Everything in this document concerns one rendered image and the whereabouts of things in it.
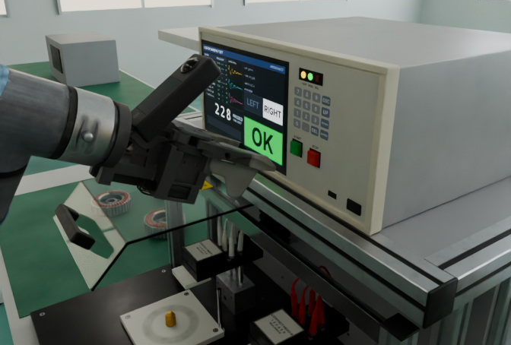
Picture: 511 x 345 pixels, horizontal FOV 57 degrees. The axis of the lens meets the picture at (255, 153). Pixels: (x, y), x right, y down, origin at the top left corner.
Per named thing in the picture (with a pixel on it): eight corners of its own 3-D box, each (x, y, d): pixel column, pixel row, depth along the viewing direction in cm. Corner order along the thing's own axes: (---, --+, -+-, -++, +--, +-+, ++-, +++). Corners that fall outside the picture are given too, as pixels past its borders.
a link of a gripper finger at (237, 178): (261, 201, 60) (195, 184, 57) (277, 159, 60) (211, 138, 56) (270, 210, 57) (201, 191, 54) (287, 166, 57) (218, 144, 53)
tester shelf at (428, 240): (424, 330, 48) (430, 293, 46) (163, 140, 101) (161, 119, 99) (614, 213, 71) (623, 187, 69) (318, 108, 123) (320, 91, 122)
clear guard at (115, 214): (90, 292, 64) (84, 255, 61) (52, 218, 82) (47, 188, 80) (283, 224, 80) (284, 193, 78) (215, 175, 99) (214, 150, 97)
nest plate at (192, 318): (148, 371, 80) (147, 366, 80) (120, 320, 92) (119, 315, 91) (224, 336, 88) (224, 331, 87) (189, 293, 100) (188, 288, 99)
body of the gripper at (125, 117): (173, 183, 60) (80, 165, 53) (195, 121, 59) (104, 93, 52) (200, 206, 54) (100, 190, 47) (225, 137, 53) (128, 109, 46)
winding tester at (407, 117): (369, 236, 56) (387, 67, 49) (202, 135, 90) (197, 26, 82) (539, 166, 76) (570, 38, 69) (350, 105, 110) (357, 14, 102)
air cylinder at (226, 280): (234, 315, 93) (233, 293, 91) (216, 295, 99) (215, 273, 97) (255, 306, 96) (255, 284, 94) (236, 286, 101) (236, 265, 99)
